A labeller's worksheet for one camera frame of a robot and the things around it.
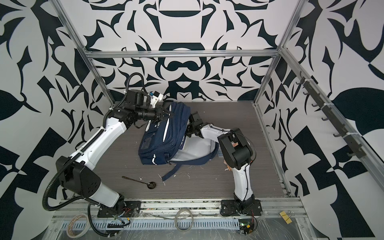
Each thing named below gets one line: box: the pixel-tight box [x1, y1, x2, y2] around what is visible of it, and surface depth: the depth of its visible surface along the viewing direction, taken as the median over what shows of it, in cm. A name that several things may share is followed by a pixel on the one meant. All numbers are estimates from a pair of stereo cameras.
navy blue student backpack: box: [138, 101, 219, 182], surface depth 81 cm
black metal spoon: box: [121, 176, 157, 190], surface depth 83 cm
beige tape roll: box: [66, 213, 91, 239], surface depth 70 cm
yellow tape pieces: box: [279, 211, 293, 225], surface depth 73 cm
